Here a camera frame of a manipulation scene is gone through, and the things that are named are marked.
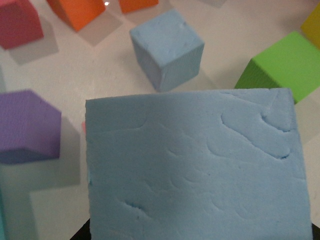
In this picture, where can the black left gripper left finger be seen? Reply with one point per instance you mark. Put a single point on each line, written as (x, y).
(83, 233)

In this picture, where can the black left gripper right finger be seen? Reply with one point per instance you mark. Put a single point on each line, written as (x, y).
(315, 232)

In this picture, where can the light blue foam cube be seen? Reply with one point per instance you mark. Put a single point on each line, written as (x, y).
(168, 50)
(197, 165)

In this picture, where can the front left purple foam cube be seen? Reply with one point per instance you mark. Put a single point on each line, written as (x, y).
(30, 128)

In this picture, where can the green foam cube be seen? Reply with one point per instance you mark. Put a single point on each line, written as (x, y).
(292, 62)

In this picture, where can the yellow foam cube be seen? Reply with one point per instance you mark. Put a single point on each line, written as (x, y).
(311, 26)

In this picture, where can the left orange foam cube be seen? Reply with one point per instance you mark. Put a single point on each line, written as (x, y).
(77, 13)

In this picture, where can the orange foam cube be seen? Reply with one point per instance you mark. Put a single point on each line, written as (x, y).
(77, 13)
(128, 6)

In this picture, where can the left red foam cube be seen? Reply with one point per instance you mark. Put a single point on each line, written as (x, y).
(19, 23)

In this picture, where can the right orange foam cube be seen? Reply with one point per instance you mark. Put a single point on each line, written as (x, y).
(128, 6)

